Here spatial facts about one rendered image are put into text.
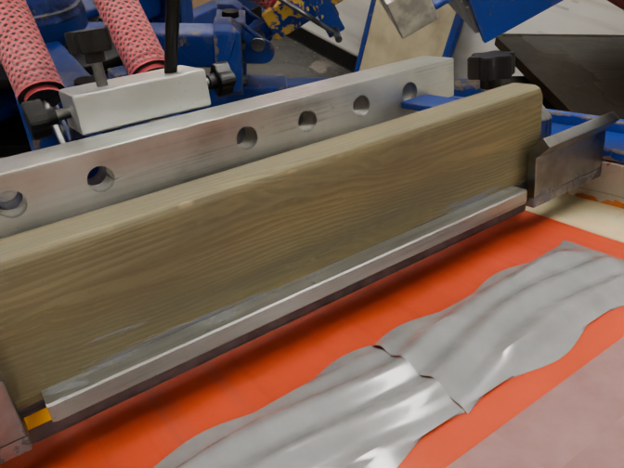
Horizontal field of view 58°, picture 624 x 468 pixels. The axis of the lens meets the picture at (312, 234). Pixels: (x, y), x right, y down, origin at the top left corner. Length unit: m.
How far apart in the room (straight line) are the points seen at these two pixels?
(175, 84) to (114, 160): 0.11
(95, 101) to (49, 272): 0.29
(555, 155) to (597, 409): 0.20
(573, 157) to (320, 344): 0.24
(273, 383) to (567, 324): 0.16
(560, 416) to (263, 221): 0.17
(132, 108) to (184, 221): 0.28
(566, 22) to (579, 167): 2.14
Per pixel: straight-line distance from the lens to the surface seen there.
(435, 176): 0.36
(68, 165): 0.48
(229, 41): 0.94
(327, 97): 0.57
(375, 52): 3.21
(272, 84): 1.03
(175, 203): 0.27
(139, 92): 0.54
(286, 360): 0.32
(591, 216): 0.48
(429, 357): 0.31
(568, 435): 0.28
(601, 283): 0.38
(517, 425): 0.28
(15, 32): 0.71
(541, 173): 0.43
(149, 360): 0.28
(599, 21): 2.52
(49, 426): 0.31
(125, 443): 0.30
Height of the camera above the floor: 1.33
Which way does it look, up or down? 38 degrees down
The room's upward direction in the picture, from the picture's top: 3 degrees clockwise
